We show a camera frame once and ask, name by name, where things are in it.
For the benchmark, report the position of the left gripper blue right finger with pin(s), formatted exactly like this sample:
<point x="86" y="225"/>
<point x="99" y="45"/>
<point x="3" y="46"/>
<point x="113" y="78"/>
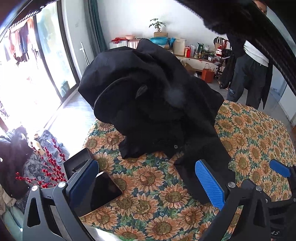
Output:
<point x="215" y="186"/>

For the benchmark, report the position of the black jacket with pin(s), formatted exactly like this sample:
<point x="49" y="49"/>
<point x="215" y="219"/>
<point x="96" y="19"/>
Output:
<point x="158" y="106"/>

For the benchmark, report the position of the black smartphone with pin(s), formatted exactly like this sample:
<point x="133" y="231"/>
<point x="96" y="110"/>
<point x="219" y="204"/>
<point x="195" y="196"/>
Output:
<point x="101" y="192"/>

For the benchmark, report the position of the sunflower pattern tablecloth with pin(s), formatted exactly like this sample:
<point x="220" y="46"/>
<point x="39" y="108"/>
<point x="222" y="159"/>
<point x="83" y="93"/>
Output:
<point x="157" y="201"/>

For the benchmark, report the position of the black phone stand box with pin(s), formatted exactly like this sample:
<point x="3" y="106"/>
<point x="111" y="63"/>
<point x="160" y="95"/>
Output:
<point x="76" y="162"/>

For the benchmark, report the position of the dark teal curtain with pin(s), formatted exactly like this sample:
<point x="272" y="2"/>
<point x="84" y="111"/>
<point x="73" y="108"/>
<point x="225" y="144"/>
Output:
<point x="93" y="25"/>

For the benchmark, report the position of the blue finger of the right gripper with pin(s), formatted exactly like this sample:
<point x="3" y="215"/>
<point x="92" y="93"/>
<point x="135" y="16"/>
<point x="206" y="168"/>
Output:
<point x="280" y="168"/>

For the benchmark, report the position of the teal plastic basin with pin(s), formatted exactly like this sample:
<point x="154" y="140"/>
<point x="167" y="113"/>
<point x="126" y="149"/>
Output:
<point x="159" y="40"/>

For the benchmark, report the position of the red berry branches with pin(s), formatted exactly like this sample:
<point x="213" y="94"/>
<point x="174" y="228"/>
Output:
<point x="52" y="171"/>

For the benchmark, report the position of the orange paper bag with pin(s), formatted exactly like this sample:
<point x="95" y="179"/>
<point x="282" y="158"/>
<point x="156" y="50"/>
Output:
<point x="207" y="74"/>

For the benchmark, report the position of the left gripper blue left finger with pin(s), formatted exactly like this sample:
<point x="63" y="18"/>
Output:
<point x="80" y="193"/>

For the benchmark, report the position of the person in black coat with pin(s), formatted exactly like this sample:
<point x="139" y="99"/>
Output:
<point x="247" y="69"/>

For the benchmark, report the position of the beige plastic bucket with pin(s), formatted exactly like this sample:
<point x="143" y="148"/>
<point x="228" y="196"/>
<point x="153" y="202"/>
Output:
<point x="179" y="46"/>

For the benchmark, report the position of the potted green plant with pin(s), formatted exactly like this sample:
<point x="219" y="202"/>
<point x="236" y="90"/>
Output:
<point x="155" y="23"/>

